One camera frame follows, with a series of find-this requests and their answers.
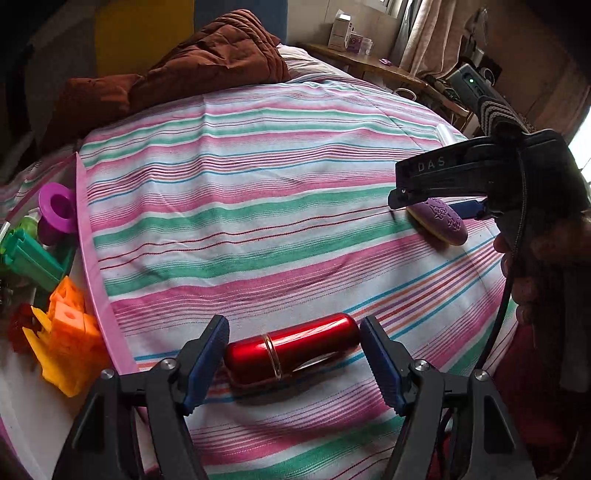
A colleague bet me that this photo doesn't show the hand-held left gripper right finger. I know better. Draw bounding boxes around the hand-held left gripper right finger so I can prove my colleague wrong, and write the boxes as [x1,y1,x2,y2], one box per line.
[359,315,536,480]

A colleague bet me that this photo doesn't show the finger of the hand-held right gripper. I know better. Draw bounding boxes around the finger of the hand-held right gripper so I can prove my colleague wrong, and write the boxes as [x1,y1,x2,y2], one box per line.
[388,138,497,210]
[455,198,495,220]

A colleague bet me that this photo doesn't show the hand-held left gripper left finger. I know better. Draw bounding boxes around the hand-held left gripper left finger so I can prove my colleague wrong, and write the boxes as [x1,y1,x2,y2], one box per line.
[52,315,230,480]

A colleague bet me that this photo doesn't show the purple oval soap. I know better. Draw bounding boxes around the purple oval soap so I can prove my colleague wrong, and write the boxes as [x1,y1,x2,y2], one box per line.
[406,198,469,245]

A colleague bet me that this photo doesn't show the red metallic cylinder case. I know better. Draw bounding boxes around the red metallic cylinder case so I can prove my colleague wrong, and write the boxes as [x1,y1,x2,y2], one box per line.
[225,312,362,388]

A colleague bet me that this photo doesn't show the orange plastic toy piece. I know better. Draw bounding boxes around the orange plastic toy piece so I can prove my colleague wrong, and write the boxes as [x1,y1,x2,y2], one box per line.
[23,310,109,398]

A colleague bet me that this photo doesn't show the orange plastic toy block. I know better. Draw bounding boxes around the orange plastic toy block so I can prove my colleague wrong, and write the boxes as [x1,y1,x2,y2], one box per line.
[50,276,88,321]

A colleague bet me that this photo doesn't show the pink-edged white tray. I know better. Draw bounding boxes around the pink-edged white tray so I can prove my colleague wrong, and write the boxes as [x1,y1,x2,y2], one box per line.
[0,152,139,480]

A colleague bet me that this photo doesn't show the red plastic toy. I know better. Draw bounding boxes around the red plastic toy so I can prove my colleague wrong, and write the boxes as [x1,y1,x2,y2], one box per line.
[7,302,44,354]

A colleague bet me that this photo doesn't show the green plastic toy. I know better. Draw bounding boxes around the green plastic toy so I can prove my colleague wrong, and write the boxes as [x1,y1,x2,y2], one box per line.
[0,228,75,294]

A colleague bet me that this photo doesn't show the magenta flanged plastic toy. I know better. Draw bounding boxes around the magenta flanged plastic toy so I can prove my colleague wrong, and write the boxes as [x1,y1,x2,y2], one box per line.
[38,182,78,245]

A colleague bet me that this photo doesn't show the green round toy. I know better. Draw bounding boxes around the green round toy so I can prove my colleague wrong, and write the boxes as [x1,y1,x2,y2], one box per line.
[14,208,44,236]

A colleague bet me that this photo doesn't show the person's right hand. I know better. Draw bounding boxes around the person's right hand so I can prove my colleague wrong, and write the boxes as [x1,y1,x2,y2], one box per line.
[493,215,591,324]

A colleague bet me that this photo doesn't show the wooden bedside shelf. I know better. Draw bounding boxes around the wooden bedside shelf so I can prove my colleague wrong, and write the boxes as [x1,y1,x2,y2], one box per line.
[295,42,476,134]

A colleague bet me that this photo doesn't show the beige curtain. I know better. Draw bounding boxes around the beige curtain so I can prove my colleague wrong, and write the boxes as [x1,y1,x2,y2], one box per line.
[397,0,444,79]

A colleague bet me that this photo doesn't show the red trousers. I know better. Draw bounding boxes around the red trousers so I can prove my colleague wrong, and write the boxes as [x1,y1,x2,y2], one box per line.
[462,323,591,480]

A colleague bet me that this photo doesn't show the striped bed sheet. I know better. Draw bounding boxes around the striped bed sheet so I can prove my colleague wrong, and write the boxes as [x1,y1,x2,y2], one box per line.
[0,78,522,480]

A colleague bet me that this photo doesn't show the white pillow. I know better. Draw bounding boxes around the white pillow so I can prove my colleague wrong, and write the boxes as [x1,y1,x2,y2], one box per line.
[277,44,352,79]

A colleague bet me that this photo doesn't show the white carton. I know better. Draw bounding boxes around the white carton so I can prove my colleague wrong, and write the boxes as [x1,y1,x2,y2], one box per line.
[328,14,354,49]

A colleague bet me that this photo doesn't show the window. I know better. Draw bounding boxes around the window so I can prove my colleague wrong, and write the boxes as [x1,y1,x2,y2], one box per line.
[369,0,407,19]

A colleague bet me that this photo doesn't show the brown quilt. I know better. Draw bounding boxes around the brown quilt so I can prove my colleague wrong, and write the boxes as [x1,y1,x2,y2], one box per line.
[39,9,291,153]

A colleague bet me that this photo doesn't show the grey yellow blue headboard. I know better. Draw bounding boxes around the grey yellow blue headboard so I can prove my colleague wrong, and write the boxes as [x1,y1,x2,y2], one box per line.
[0,0,289,153]

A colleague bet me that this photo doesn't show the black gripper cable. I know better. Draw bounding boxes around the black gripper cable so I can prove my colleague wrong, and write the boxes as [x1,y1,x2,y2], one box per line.
[471,138,529,372]

